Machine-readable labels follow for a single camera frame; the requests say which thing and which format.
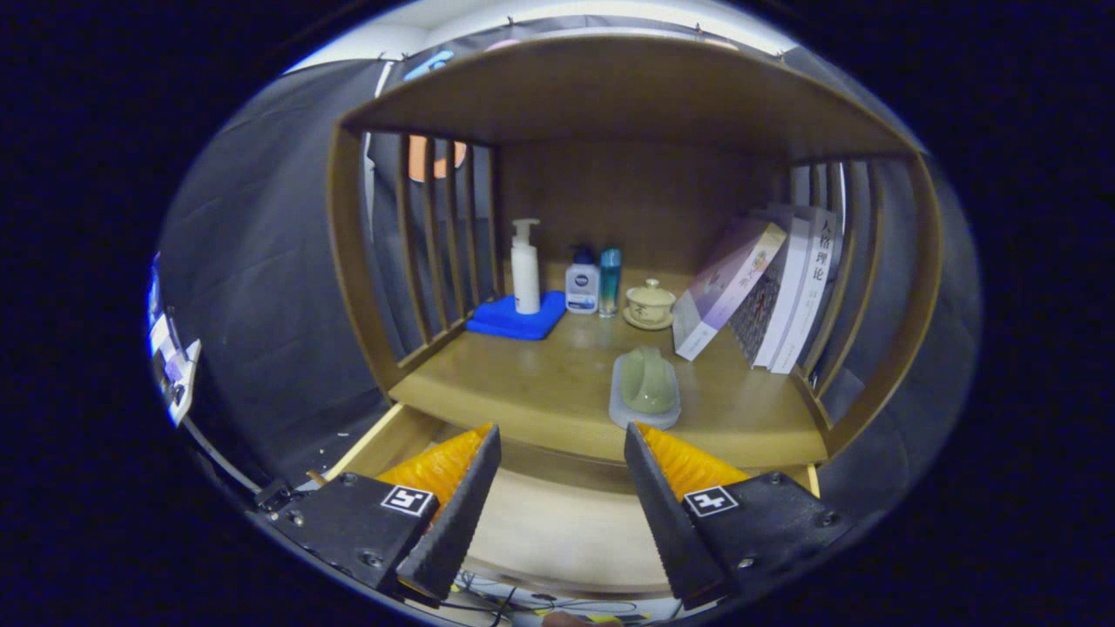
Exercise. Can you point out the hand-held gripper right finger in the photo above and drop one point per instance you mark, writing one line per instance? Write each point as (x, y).
(671, 522)

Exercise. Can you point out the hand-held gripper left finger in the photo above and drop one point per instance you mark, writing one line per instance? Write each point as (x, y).
(457, 522)

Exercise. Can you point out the wooden drawer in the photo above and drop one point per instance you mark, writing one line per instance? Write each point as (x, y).
(557, 531)

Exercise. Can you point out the pale green ceramic cup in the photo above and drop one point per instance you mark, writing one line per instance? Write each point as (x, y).
(649, 387)

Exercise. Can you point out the wooden countertop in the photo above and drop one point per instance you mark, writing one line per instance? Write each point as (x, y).
(540, 383)

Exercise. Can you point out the wooden cabinet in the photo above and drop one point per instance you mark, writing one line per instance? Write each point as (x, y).
(610, 87)

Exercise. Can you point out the yellow floor tape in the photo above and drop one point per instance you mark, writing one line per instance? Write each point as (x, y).
(618, 618)

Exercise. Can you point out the blue folded cloth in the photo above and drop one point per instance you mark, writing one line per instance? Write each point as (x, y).
(505, 322)

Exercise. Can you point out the beige lidded teacup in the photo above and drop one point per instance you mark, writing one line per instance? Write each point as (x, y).
(650, 305)

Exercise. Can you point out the dark patterned book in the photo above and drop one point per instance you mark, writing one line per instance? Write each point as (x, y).
(758, 313)

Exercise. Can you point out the purple and white book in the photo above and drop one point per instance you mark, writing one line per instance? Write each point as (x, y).
(723, 287)

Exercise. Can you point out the teal slim bottle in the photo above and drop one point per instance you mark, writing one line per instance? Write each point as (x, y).
(610, 283)

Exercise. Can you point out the white bottle with blue cap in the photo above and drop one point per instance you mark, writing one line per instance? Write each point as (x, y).
(582, 287)

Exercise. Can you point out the white pump bottle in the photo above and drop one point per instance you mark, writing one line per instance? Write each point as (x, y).
(525, 279)

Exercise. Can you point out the white book with black title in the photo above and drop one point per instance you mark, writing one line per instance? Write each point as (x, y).
(814, 287)

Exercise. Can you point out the white and purple clutter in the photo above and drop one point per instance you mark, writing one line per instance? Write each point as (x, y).
(174, 366)

